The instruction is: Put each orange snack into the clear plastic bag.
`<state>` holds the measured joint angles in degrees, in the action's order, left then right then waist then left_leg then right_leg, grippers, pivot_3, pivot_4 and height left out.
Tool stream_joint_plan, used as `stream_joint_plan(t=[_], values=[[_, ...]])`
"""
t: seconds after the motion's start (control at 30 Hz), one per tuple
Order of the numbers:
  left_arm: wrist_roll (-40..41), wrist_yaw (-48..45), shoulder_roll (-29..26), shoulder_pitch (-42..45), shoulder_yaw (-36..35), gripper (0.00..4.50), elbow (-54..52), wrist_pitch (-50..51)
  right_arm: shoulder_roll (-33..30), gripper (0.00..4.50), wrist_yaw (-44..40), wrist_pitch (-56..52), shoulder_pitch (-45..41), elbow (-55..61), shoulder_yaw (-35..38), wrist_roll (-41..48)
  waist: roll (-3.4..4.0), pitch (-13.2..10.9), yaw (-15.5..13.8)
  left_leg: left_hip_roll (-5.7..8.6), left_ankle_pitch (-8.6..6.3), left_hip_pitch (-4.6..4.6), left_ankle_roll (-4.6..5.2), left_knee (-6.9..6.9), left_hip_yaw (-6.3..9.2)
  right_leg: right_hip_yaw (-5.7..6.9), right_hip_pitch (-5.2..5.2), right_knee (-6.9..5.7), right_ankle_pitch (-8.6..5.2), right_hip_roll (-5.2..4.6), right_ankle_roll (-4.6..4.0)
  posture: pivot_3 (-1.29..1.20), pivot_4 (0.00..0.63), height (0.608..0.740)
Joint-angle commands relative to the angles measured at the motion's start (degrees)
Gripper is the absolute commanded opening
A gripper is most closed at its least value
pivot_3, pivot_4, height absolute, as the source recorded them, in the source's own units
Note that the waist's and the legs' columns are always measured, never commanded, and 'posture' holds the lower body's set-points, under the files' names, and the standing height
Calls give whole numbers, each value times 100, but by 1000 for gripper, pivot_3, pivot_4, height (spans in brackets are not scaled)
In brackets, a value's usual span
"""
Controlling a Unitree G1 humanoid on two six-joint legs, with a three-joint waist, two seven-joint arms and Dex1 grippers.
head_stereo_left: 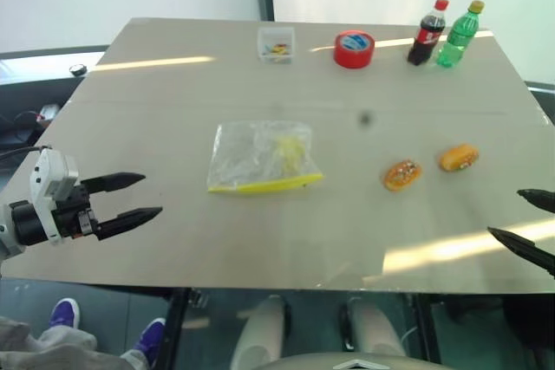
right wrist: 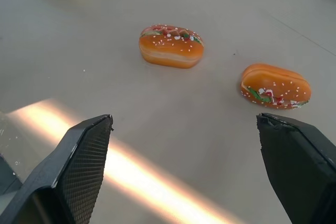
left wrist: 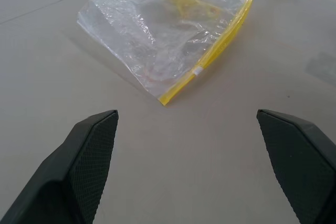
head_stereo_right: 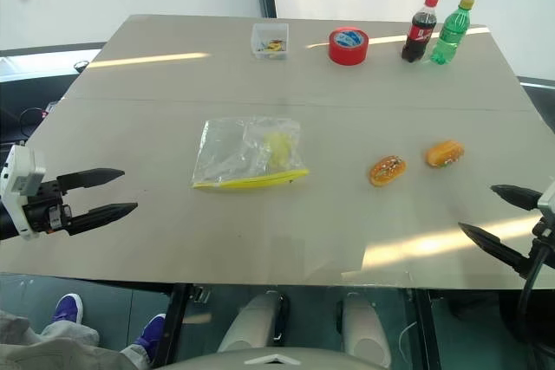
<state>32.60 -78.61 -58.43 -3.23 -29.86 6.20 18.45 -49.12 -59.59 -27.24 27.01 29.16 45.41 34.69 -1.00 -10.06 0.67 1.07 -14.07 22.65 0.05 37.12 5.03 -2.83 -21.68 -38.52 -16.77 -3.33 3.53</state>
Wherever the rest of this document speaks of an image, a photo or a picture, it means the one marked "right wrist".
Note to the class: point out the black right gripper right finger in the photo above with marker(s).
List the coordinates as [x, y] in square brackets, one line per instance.
[296, 161]

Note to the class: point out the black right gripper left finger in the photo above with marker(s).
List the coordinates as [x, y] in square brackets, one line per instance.
[78, 161]

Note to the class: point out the orange toy hot dog bun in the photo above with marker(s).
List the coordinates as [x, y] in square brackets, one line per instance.
[168, 51]
[275, 82]

